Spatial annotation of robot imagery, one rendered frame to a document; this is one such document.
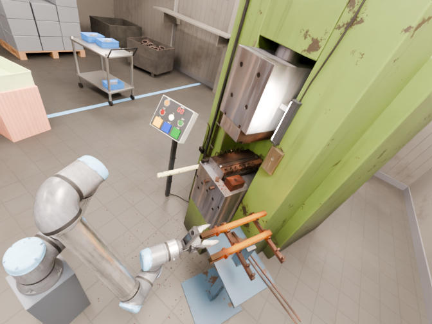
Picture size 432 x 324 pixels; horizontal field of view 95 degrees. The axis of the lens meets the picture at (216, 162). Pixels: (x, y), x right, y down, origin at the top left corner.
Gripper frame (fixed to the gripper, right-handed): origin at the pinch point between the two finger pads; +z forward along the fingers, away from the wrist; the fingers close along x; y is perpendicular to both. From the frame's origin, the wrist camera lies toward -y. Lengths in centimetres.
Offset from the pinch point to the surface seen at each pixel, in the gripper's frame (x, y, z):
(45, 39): -529, 63, -106
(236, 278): 20.3, 26.3, 12.8
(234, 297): 27.6, 26.3, 6.3
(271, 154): -20, -31, 43
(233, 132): -44, -31, 29
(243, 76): -52, -64, 29
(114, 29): -595, 36, 33
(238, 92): -51, -55, 29
